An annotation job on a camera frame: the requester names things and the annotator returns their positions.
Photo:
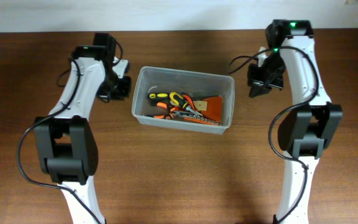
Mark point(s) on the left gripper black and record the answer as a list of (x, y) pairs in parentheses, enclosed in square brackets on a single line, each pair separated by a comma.
[(120, 88)]

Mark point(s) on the red black cutting pliers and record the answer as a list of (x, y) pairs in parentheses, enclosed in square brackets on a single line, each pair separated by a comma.
[(191, 103)]

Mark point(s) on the orange socket bit rail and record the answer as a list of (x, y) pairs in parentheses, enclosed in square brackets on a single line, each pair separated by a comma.
[(200, 120)]

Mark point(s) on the yellow black screwdriver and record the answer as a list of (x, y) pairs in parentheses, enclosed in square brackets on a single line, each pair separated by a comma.
[(179, 101)]

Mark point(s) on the clear plastic container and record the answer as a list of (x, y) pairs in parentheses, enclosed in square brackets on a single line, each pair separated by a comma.
[(197, 85)]

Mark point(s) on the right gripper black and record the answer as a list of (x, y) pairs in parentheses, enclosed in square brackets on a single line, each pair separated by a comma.
[(265, 82)]

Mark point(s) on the orange black needle-nose pliers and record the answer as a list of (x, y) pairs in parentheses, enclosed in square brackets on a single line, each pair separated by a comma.
[(171, 112)]

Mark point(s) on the file yellow black handle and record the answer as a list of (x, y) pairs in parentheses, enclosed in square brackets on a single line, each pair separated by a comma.
[(166, 96)]

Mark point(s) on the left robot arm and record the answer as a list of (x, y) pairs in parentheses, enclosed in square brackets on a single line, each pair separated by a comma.
[(66, 147)]

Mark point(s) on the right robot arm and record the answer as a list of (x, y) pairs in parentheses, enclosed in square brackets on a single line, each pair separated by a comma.
[(307, 127)]

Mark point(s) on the orange scraper wooden handle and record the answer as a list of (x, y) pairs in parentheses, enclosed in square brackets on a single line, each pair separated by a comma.
[(210, 107)]

